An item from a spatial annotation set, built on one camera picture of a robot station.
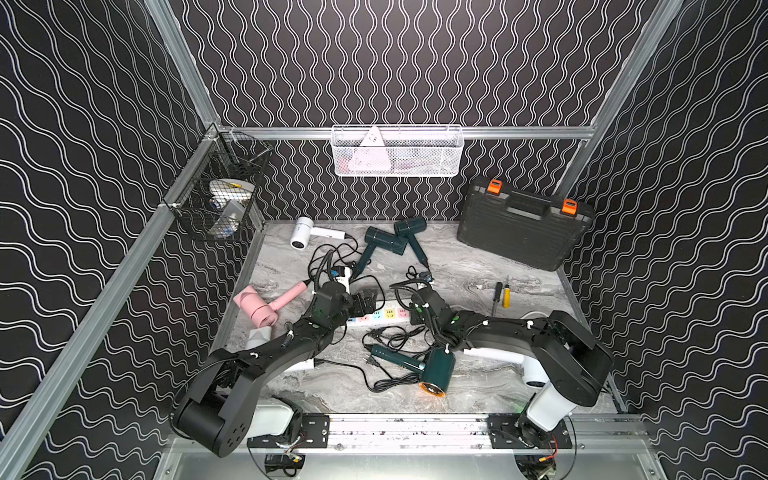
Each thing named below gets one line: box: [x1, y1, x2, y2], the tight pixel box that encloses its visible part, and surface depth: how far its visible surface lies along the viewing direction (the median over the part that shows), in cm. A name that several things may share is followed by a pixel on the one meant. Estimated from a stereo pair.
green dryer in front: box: [364, 344, 456, 397], surface depth 83 cm
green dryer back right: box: [394, 217, 429, 268], surface depth 116 cm
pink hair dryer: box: [233, 282, 308, 328], surface depth 94 cm
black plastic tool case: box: [457, 179, 594, 272], surface depth 94 cm
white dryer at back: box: [290, 216, 347, 250], surface depth 115 cm
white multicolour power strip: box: [346, 301, 411, 327], surface depth 94 cm
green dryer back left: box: [353, 226, 409, 279], surface depth 112 cm
